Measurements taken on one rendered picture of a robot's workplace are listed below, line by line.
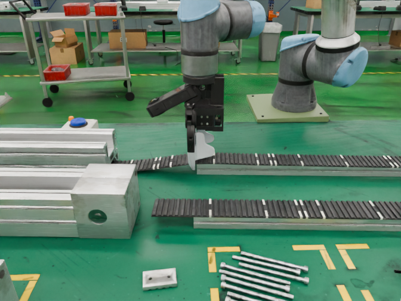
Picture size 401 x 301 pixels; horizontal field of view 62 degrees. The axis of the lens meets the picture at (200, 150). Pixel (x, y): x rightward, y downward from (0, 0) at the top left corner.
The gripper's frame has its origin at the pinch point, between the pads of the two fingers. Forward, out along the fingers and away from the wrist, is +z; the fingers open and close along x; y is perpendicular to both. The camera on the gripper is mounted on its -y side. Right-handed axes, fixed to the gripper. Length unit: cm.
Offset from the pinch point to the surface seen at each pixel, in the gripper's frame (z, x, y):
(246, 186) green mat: 3.1, -6.9, 12.5
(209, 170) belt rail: 1.9, -2.0, 4.4
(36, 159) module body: -2.4, -5.0, -33.9
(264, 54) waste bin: 70, 479, 95
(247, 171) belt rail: 2.1, -2.0, 13.1
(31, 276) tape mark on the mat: 2.9, -32.6, -23.0
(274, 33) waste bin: 38, 477, 106
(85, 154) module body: -3.0, -4.0, -23.3
